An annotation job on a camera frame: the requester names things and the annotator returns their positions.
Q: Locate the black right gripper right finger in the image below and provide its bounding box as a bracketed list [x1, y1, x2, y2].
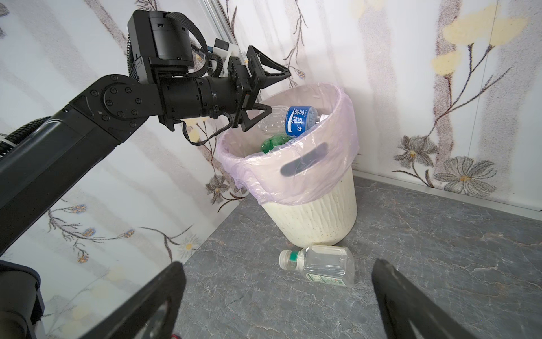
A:
[371, 259, 474, 338]

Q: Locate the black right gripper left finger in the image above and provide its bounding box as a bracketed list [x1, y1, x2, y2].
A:
[83, 261, 186, 338]

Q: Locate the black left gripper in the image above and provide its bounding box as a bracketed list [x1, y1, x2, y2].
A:
[227, 45, 292, 133]

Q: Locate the small blue label bottle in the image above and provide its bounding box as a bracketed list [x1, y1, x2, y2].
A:
[257, 105, 320, 138]

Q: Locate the green soda bottle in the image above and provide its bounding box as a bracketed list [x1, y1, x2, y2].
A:
[261, 134, 292, 154]

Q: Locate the clear bottle white cap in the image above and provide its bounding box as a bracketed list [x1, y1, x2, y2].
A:
[278, 245, 356, 287]

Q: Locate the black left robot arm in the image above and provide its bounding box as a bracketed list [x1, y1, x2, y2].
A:
[1, 10, 291, 338]

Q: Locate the cream bin with pink liner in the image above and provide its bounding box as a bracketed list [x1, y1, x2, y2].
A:
[216, 83, 359, 247]

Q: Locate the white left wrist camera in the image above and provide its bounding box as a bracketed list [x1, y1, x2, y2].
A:
[213, 38, 241, 70]

